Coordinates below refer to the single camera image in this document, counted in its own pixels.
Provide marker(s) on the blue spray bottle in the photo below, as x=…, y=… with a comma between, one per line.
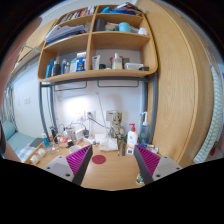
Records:
x=144, y=131

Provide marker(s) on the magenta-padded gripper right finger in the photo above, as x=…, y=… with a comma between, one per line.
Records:
x=166, y=166

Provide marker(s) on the white crumpled plastic bag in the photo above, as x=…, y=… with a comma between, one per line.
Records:
x=108, y=144

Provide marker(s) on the white tape roll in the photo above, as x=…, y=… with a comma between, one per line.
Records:
x=41, y=152
x=35, y=159

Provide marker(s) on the teal pillow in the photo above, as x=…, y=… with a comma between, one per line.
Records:
x=9, y=130

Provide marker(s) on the white power adapter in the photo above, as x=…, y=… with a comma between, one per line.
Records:
x=79, y=133

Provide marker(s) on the wooden shelf unit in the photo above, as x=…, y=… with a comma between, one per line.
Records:
x=116, y=40

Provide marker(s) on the black power plug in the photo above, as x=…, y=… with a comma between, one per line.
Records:
x=70, y=143

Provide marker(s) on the bed with teal sheet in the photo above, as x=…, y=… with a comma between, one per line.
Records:
x=21, y=143

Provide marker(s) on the wooden wardrobe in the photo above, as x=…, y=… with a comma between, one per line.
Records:
x=176, y=83

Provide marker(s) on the white wall box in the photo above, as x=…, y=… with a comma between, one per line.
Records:
x=111, y=115

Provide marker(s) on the white red pump lotion bottle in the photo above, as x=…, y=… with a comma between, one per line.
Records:
x=132, y=138

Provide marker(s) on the grey metal desk frame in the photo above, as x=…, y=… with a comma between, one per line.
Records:
x=155, y=106

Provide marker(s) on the dark flat stick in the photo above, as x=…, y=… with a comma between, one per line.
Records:
x=123, y=149

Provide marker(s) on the patterned window curtain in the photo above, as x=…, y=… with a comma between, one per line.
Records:
x=8, y=106

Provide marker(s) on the white wall socket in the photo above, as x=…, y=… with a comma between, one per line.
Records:
x=80, y=116
x=90, y=115

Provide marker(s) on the white wall switch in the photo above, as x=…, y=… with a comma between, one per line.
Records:
x=27, y=100

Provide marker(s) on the flat round red coaster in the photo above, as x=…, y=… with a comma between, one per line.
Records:
x=99, y=159

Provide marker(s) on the wooden tree figurine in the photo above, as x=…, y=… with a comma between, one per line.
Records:
x=116, y=128

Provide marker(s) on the red white packet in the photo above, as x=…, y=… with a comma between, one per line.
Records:
x=61, y=138

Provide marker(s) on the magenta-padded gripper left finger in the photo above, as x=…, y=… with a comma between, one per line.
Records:
x=56, y=166

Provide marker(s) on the black electric shaver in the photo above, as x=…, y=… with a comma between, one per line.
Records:
x=53, y=132

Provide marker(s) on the black pen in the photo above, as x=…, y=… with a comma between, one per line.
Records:
x=119, y=149

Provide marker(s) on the green striped white towel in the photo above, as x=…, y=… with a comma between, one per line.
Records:
x=211, y=120

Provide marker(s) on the small white square device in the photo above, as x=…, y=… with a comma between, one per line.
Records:
x=130, y=151

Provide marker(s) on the blue tube with white cap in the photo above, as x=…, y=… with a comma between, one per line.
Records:
x=45, y=140

